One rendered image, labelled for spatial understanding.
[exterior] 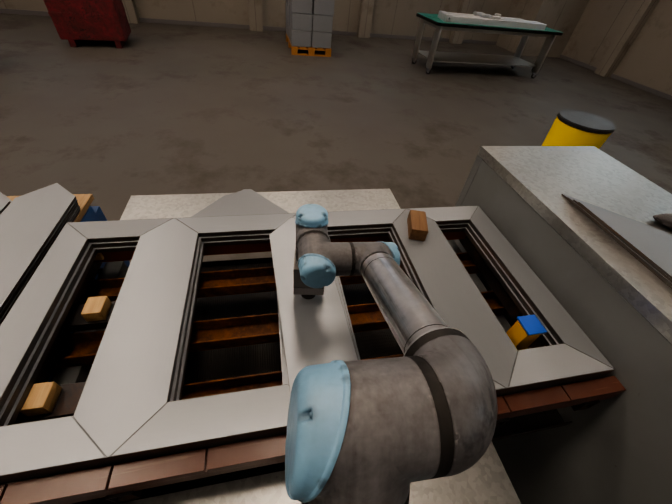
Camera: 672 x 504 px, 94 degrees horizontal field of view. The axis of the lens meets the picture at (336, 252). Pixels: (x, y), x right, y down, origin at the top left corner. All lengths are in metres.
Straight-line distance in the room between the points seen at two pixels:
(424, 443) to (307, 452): 0.10
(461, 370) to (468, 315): 0.66
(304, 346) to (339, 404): 0.55
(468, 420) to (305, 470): 0.15
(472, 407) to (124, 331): 0.83
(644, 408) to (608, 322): 0.22
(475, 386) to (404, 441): 0.09
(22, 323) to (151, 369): 0.37
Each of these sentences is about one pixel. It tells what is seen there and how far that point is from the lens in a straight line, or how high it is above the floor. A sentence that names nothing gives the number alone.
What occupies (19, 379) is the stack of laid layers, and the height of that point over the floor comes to 0.85.
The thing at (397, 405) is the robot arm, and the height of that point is 1.32.
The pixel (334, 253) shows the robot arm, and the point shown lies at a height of 1.16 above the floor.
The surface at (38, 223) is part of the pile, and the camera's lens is 1.46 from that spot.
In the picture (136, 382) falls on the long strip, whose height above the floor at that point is 0.87.
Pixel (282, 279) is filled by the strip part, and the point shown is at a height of 0.87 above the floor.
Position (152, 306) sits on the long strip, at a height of 0.87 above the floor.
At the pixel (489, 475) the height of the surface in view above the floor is 0.68.
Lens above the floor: 1.61
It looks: 44 degrees down
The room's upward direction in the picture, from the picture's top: 7 degrees clockwise
